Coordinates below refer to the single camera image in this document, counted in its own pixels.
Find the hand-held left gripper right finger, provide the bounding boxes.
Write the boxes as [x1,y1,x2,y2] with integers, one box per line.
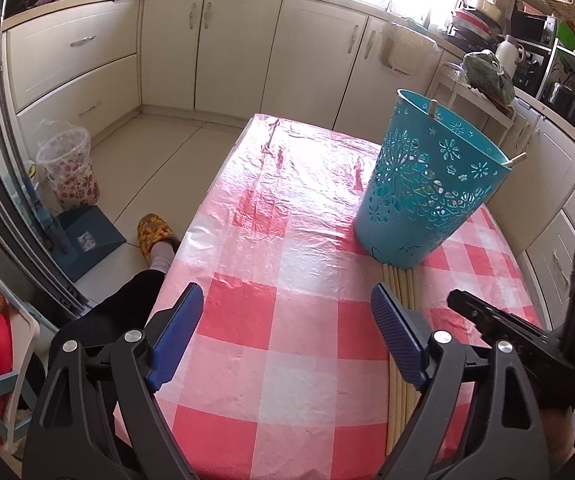
[370,282,552,480]

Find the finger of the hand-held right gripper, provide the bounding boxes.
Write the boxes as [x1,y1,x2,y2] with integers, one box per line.
[446,289,575,413]

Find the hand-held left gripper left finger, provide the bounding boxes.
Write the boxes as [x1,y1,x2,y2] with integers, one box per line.
[22,282,204,480]

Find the row of wooden chopsticks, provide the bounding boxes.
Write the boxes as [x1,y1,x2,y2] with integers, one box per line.
[383,262,422,453]

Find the teal perforated plastic basket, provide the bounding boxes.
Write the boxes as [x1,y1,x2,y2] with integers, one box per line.
[354,89,521,269]

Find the person's leg in black pants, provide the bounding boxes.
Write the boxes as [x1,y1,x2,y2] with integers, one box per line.
[52,239,181,356]

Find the yellow floral slipper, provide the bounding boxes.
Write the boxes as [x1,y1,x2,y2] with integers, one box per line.
[136,213,181,263]

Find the blue dustpan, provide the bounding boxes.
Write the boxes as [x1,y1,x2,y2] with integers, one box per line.
[58,206,128,283]

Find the cream side cabinets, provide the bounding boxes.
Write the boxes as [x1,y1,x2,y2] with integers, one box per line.
[512,100,575,321]

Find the pink checked plastic tablecloth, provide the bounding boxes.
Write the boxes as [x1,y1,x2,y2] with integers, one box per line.
[112,114,543,480]

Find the white and blue rack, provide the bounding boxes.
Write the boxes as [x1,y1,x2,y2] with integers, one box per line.
[0,245,43,456]

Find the clear floral trash bin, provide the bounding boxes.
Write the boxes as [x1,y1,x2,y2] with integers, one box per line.
[35,127,101,211]

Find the steel pot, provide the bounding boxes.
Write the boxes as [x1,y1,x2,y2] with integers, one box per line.
[542,80,575,126]

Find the white shelf trolley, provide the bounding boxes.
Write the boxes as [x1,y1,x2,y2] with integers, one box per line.
[437,60,518,146]

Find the bag of green vegetables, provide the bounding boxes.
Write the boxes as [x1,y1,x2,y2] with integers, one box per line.
[462,50,517,106]

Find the white thermos jug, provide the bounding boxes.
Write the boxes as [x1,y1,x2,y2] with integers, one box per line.
[495,35,525,76]

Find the green plastic item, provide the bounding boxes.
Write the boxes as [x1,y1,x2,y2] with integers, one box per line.
[555,20,575,48]

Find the black microwave oven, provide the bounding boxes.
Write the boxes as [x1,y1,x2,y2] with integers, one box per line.
[510,10,558,46]

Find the clear hanging plastic bag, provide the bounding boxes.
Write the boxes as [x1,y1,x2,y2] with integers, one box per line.
[380,22,441,73]

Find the stack of bowls and dishes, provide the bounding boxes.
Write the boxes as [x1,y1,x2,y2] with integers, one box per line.
[447,0,503,41]

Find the cream kitchen base cabinets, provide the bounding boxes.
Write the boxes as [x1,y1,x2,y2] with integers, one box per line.
[2,0,463,146]

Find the cream drawer with short handle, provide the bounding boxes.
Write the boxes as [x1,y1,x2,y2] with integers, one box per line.
[15,55,141,143]

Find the cream drawer with long handle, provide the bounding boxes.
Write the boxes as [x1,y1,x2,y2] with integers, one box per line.
[5,0,141,73]

